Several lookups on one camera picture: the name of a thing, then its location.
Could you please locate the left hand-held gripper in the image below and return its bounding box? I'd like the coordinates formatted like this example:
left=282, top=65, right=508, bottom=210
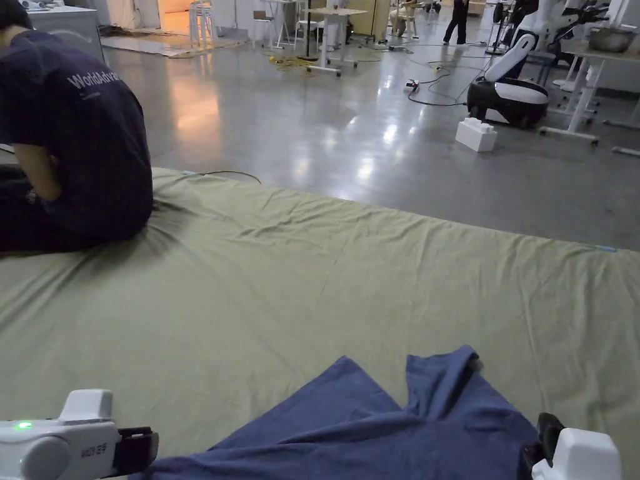
left=0, top=389, right=160, bottom=480

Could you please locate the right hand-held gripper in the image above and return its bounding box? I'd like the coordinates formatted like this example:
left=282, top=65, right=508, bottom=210
left=519, top=412, right=623, bottom=480

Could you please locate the dark blue shirt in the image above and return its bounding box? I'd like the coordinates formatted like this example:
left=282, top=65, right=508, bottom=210
left=144, top=344, right=545, bottom=480

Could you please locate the bed with pale green sheet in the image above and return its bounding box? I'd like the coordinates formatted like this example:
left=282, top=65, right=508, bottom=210
left=0, top=167, right=640, bottom=480

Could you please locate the white foam block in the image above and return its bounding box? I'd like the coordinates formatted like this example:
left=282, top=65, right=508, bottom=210
left=454, top=116, right=499, bottom=153

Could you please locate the white table with metal bowl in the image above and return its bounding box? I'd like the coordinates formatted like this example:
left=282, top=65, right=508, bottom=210
left=539, top=27, right=640, bottom=147

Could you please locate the white and black robot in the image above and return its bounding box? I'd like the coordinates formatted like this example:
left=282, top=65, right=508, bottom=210
left=467, top=0, right=608, bottom=129

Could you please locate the white stool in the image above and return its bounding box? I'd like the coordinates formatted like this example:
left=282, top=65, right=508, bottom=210
left=189, top=0, right=217, bottom=42

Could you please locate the white chair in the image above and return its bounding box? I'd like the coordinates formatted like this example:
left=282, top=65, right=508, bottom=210
left=251, top=9, right=290, bottom=50

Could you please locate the white desk with wooden top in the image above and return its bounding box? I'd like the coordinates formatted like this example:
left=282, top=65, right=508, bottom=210
left=299, top=7, right=369, bottom=78

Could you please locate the black floor cable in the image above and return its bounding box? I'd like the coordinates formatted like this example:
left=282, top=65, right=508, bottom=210
left=407, top=59, right=493, bottom=107

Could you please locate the yellow cable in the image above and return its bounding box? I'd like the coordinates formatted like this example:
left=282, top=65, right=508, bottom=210
left=268, top=54, right=323, bottom=73

